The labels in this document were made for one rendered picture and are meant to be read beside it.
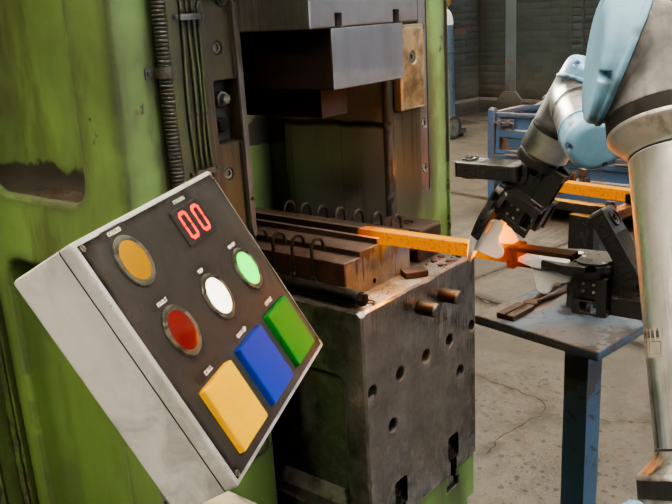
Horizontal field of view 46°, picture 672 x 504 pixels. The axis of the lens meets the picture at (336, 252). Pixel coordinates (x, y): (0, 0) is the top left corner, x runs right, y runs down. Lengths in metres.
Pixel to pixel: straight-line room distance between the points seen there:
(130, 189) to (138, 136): 0.08
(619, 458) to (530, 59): 8.14
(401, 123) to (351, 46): 0.41
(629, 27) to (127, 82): 0.72
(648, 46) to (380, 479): 0.99
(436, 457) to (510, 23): 9.24
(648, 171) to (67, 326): 0.53
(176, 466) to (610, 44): 0.55
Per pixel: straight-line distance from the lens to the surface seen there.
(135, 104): 1.19
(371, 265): 1.41
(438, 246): 1.36
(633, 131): 0.69
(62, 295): 0.79
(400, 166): 1.70
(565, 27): 10.16
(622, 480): 2.62
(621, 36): 0.69
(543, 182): 1.24
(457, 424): 1.68
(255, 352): 0.91
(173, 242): 0.89
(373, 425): 1.41
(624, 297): 1.25
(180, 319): 0.83
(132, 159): 1.19
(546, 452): 2.71
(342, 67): 1.30
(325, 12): 1.27
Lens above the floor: 1.39
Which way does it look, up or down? 17 degrees down
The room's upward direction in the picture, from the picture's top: 3 degrees counter-clockwise
